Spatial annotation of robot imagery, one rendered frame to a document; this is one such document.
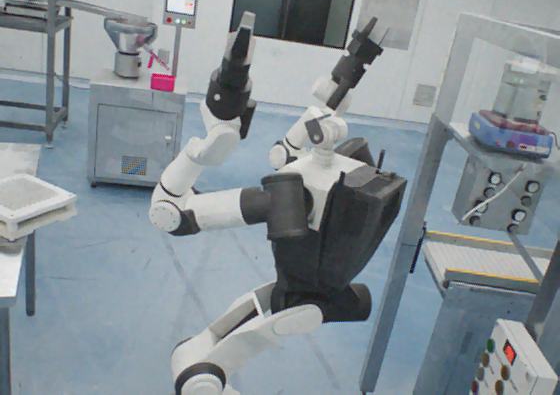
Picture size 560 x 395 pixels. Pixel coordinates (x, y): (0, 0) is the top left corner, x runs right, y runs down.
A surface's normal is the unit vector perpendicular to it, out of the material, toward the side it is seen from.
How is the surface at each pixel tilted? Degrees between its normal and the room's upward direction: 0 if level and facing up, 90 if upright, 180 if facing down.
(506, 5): 90
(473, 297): 90
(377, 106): 90
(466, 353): 90
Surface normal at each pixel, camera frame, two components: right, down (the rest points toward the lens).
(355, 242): -0.50, 0.24
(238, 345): 0.27, 0.39
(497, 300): 0.00, 0.37
